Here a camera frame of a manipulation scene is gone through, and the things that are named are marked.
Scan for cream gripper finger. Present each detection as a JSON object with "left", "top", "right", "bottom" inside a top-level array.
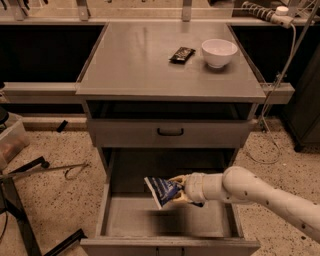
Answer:
[
  {"left": 170, "top": 175, "right": 188, "bottom": 186},
  {"left": 172, "top": 192, "right": 192, "bottom": 203}
]

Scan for blue chip bag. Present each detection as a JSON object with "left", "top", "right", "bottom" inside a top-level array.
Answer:
[{"left": 143, "top": 176, "right": 205, "bottom": 210}]

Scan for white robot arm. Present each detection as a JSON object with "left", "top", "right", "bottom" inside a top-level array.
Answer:
[{"left": 171, "top": 166, "right": 320, "bottom": 243}]

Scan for open lower drawer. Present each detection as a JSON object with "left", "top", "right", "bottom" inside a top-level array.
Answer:
[{"left": 81, "top": 148, "right": 260, "bottom": 256}]

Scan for grey drawer cabinet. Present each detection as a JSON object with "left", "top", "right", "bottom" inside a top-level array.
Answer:
[{"left": 75, "top": 21, "right": 267, "bottom": 256}]

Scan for closed upper drawer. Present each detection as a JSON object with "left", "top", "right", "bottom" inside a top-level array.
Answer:
[{"left": 87, "top": 119, "right": 255, "bottom": 148}]

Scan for thin metal rod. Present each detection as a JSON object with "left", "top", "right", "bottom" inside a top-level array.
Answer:
[{"left": 0, "top": 162, "right": 89, "bottom": 181}]

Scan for black snack packet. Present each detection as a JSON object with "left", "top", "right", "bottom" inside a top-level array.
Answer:
[{"left": 170, "top": 47, "right": 195, "bottom": 63}]

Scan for small black floor object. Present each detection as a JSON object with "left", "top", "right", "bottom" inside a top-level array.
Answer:
[{"left": 56, "top": 120, "right": 68, "bottom": 133}]

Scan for white bowl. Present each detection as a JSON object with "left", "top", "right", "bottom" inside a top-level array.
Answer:
[{"left": 201, "top": 39, "right": 238, "bottom": 68}]

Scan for black metal stand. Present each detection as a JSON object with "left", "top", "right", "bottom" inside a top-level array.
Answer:
[{"left": 0, "top": 156, "right": 86, "bottom": 256}]

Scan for clear plastic bin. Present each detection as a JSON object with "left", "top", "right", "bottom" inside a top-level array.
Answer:
[{"left": 0, "top": 113, "right": 29, "bottom": 170}]

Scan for black drawer handle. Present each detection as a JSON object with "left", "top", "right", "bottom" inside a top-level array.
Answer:
[{"left": 157, "top": 128, "right": 184, "bottom": 137}]

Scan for white cable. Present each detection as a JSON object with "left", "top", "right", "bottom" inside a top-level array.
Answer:
[{"left": 244, "top": 23, "right": 297, "bottom": 165}]

